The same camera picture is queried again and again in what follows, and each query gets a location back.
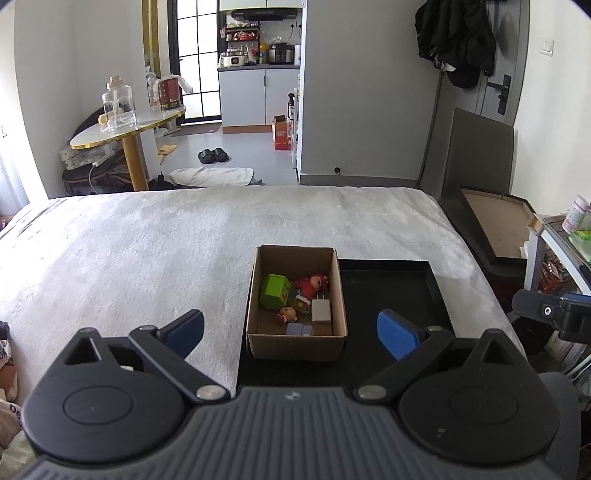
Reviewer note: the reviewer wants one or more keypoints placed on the pink-lidded white bottle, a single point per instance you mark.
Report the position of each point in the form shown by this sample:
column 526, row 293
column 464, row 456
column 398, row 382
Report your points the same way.
column 575, row 214

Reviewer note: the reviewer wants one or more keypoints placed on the brown door mat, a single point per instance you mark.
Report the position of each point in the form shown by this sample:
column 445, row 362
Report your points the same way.
column 196, row 129

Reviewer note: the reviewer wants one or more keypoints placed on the yellow slipper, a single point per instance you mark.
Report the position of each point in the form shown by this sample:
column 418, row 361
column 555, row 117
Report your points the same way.
column 167, row 149

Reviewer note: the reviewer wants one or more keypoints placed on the black slipper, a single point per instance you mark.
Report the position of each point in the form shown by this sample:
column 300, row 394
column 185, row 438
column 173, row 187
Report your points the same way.
column 221, row 154
column 207, row 157

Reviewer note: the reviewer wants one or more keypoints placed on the black range hood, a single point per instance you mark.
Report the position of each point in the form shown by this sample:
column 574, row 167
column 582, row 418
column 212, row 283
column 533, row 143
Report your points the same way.
column 263, row 14

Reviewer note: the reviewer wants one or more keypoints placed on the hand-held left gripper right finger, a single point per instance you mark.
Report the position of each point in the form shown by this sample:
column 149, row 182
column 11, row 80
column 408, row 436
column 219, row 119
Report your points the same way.
column 397, row 334

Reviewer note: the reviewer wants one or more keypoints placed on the round gold-rimmed table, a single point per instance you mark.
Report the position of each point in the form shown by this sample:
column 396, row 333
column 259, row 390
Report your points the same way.
column 134, row 129

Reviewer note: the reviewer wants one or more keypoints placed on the white charger plug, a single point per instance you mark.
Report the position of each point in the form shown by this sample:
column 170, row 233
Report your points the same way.
column 321, row 310

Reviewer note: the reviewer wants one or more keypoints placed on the white side desk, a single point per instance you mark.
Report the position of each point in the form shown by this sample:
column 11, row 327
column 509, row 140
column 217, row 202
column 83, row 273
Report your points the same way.
column 554, row 230

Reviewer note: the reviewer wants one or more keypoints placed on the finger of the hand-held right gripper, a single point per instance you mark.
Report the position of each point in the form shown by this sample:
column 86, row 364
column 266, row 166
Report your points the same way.
column 577, row 297
column 531, row 304

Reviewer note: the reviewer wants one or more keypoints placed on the white power strip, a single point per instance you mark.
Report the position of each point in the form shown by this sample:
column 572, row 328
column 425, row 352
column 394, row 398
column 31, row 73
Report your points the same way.
column 85, row 159

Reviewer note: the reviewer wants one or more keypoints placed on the brown cardboard box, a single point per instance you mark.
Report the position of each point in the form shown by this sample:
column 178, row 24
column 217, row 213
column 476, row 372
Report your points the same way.
column 295, row 348

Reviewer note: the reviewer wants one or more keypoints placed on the black frame with brown backing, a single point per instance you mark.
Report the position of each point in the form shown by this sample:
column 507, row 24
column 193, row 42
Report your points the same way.
column 501, row 221

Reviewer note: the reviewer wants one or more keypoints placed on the dark spray bottle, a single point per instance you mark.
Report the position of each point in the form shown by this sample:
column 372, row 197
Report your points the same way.
column 291, row 108

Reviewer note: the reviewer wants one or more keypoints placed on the crumpled clothes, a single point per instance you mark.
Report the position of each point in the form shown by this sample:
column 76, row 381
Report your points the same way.
column 9, row 392

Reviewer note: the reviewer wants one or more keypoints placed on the white light switch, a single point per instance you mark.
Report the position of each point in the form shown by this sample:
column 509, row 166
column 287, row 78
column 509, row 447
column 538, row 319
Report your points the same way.
column 547, row 47

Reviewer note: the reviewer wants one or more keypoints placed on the teal toy figurine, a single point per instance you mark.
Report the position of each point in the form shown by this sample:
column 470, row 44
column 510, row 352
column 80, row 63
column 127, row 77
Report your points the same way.
column 302, row 304

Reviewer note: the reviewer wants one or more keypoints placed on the black hanging jacket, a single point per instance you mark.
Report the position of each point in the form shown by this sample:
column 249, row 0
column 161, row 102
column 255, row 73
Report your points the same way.
column 455, row 37

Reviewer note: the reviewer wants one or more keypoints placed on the red toy figurine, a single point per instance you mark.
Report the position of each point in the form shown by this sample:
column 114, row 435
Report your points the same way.
column 311, row 285

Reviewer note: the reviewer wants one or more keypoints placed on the clear glass bottle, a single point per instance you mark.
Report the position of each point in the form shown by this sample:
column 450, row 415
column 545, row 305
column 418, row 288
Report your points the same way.
column 119, row 106

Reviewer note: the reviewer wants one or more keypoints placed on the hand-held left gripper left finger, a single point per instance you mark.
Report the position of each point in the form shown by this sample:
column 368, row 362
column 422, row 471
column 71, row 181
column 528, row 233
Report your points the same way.
column 184, row 330

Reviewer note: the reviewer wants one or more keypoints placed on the black plastic tray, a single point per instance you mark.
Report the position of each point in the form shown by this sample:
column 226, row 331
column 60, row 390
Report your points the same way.
column 392, row 295

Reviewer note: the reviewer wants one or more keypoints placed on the black-framed glass door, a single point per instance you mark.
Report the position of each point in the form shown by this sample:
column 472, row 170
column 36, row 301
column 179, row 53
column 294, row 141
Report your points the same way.
column 196, row 60

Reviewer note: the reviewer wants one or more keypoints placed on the red paper bag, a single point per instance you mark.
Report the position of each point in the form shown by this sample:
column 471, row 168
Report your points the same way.
column 169, row 94

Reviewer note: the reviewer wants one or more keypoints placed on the black rice cooker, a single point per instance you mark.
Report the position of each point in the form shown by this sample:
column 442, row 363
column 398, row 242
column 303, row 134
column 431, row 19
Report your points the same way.
column 280, row 53

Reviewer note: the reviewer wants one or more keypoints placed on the kitchen spice rack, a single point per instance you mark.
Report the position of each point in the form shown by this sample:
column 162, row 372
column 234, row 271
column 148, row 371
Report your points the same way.
column 240, row 36

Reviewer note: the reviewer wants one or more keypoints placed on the orange cardboard box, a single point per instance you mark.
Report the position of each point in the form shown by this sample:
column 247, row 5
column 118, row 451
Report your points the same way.
column 280, row 136

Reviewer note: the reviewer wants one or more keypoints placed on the white cooking pot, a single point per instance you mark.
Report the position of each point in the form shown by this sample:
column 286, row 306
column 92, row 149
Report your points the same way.
column 233, row 61

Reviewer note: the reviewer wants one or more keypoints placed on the green packet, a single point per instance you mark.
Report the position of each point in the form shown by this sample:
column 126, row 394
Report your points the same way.
column 582, row 244

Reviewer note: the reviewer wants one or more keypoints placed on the white kitchen cabinet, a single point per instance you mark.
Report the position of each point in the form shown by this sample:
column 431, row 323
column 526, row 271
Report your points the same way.
column 258, row 97

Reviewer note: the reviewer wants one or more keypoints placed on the dark bag under table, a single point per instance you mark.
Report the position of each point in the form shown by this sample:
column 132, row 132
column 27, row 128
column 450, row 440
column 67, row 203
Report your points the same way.
column 92, row 180

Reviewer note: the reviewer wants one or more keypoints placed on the dark grey board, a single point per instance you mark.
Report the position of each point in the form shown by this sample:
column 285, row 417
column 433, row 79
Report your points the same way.
column 480, row 147

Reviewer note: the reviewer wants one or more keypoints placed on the green toy cube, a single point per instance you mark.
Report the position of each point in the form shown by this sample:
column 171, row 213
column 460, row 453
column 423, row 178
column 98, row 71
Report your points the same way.
column 274, row 290

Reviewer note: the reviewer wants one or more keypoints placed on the black door lock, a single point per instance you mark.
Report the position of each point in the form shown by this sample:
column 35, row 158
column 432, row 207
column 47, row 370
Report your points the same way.
column 503, row 94

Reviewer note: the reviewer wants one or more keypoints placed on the red storage basket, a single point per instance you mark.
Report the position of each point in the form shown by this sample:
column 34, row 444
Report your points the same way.
column 554, row 276

